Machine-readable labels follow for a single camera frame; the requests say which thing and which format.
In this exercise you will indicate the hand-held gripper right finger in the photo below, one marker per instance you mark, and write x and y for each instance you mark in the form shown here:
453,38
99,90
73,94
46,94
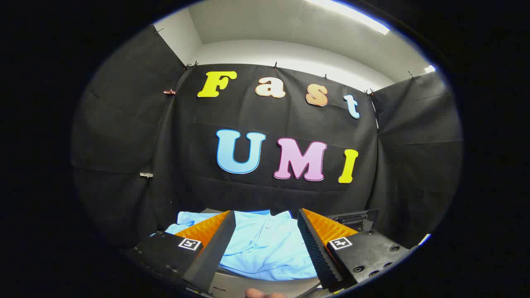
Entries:
314,248

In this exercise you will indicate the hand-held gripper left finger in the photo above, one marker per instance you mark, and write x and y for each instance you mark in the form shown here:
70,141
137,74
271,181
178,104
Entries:
215,248

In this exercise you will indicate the dark washing machine lid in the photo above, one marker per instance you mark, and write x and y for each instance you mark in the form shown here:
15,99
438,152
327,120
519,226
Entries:
352,218

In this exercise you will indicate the light blue polo shirt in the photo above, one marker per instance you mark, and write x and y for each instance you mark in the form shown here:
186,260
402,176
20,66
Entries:
265,248

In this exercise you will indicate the silver clip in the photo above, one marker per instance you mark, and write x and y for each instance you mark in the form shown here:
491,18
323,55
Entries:
145,175

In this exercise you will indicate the red clip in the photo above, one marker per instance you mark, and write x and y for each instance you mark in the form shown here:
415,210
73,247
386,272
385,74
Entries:
169,92

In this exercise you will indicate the small ceiling light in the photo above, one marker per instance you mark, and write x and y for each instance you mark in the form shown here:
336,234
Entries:
430,69

